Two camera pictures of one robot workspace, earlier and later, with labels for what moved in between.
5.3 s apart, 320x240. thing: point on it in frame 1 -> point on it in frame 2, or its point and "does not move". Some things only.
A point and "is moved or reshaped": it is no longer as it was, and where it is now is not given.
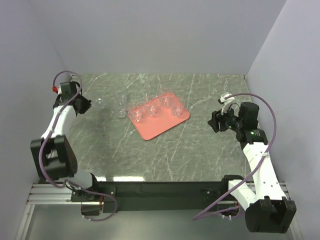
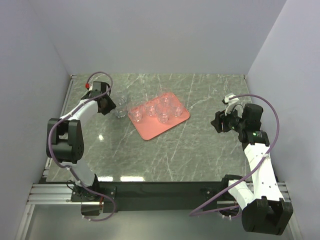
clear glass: (121, 113) does not move
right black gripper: (216, 118) does not move
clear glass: (177, 105) does not move
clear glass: (135, 110) does not move
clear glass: (99, 101) is moved or reshaped
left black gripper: (86, 106) -> (111, 106)
